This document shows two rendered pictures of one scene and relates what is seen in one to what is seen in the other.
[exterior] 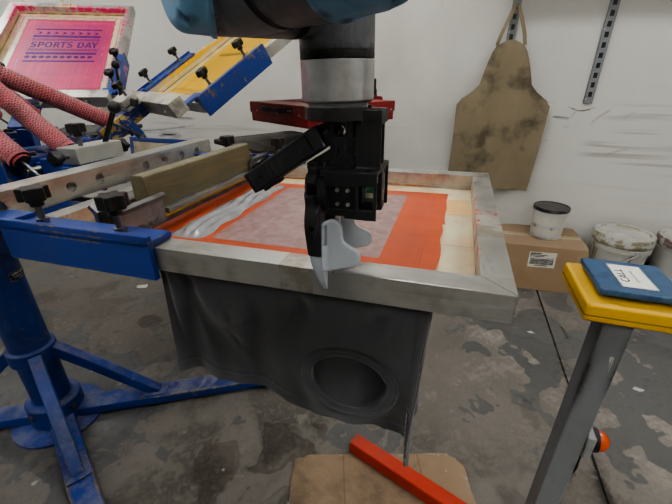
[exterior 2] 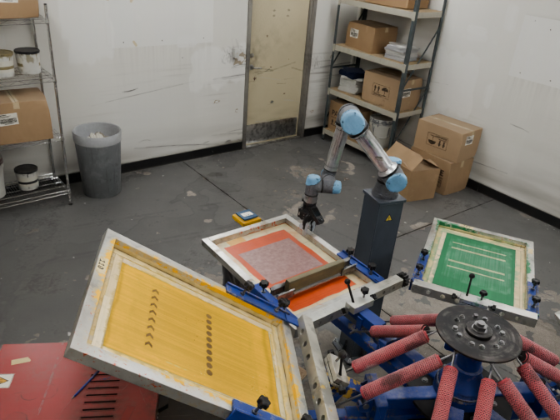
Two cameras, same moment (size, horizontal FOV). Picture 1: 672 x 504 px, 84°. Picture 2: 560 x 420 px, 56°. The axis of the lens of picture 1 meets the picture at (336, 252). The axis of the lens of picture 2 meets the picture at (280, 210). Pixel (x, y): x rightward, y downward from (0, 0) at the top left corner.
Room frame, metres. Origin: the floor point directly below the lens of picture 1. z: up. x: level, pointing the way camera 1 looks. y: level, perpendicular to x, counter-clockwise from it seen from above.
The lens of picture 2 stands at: (2.69, 1.28, 2.51)
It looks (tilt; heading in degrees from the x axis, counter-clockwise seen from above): 28 degrees down; 213
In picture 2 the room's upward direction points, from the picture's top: 5 degrees clockwise
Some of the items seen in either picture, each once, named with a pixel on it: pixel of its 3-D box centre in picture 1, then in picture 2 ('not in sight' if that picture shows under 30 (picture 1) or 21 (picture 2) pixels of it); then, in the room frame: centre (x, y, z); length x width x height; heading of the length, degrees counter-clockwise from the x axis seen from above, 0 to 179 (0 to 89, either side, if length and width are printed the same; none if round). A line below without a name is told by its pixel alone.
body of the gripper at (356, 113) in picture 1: (345, 163); (307, 210); (0.42, -0.01, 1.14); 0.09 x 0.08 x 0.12; 73
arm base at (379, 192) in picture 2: not in sight; (386, 187); (0.05, 0.27, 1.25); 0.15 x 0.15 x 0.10
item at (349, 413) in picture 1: (286, 338); not in sight; (0.55, 0.09, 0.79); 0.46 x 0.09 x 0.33; 73
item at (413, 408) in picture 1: (423, 326); not in sight; (0.65, -0.19, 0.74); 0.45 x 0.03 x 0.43; 163
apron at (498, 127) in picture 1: (501, 103); not in sight; (2.44, -1.02, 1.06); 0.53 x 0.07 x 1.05; 73
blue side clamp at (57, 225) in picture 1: (86, 242); (358, 270); (0.54, 0.40, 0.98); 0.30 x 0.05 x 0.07; 73
